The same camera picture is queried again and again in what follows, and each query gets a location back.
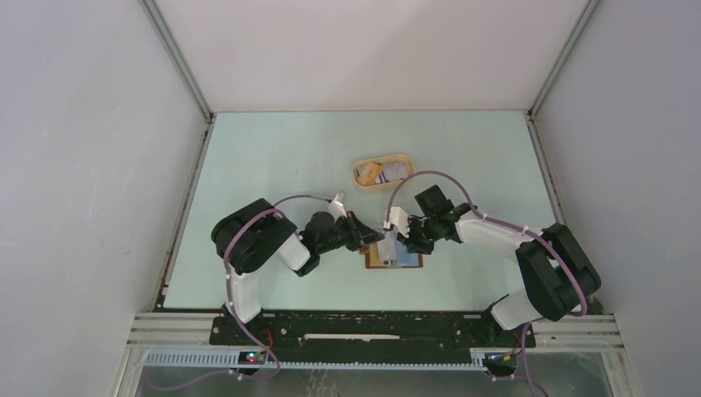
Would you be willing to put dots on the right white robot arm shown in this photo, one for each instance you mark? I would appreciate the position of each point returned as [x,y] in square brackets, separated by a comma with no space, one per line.
[558,277]

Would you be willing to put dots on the beige oval tray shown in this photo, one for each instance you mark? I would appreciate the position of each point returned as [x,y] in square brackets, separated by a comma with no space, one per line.
[380,185]

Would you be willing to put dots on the aluminium frame rail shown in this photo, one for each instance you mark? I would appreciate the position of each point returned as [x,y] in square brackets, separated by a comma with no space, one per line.
[594,333]

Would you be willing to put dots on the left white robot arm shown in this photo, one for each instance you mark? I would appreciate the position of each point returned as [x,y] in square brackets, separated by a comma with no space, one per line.
[246,239]

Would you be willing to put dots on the silver VIP credit card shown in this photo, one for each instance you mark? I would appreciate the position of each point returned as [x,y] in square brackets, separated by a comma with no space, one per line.
[387,249]

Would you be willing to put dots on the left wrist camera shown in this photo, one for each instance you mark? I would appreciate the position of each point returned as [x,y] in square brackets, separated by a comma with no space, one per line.
[336,206]

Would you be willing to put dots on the brown leather card holder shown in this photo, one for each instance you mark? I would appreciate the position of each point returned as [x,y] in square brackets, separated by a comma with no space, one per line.
[403,258]

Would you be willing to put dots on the gold credit card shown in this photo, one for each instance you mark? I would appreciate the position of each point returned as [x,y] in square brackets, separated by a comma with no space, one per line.
[368,173]

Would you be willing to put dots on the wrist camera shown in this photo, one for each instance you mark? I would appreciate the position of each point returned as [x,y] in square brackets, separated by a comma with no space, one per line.
[336,206]
[396,214]

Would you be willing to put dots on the grey cable duct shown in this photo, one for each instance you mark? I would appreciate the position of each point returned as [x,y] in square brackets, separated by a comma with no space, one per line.
[233,359]

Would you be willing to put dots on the silver card in tray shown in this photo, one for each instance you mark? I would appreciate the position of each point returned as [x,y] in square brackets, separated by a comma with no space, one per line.
[394,171]

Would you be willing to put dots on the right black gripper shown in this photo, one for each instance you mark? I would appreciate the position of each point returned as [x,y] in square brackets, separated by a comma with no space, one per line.
[409,240]

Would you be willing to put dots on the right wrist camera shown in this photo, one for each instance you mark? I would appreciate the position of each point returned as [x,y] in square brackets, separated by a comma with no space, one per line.
[396,214]

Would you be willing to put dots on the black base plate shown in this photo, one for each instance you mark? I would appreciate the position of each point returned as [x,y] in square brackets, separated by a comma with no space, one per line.
[369,336]

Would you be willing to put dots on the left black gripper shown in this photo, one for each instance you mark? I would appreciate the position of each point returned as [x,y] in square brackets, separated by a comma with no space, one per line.
[358,231]

